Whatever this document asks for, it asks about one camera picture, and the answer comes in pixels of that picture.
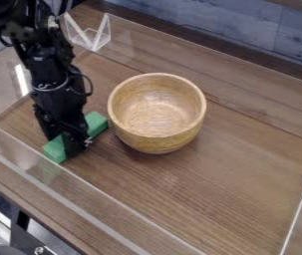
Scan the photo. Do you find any clear acrylic corner bracket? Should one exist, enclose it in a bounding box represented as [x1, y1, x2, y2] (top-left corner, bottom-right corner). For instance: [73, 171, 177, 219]
[65, 13, 111, 52]

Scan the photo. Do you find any green rectangular stick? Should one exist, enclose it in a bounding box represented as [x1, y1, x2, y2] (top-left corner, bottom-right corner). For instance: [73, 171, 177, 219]
[43, 112, 109, 163]

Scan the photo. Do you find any black metal table leg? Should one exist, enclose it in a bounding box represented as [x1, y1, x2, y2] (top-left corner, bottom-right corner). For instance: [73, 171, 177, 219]
[10, 210, 58, 255]

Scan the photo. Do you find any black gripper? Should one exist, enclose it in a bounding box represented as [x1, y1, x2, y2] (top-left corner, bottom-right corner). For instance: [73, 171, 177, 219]
[31, 79, 93, 158]

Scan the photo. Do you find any clear acrylic enclosure wall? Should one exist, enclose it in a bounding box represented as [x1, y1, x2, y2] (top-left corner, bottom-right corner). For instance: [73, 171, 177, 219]
[0, 5, 302, 255]

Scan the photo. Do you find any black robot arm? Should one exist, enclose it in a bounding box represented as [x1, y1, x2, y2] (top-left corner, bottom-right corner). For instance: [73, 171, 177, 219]
[0, 0, 94, 157]

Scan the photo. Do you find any light wooden bowl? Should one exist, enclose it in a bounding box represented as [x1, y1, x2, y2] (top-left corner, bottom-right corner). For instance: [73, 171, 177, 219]
[107, 73, 206, 154]

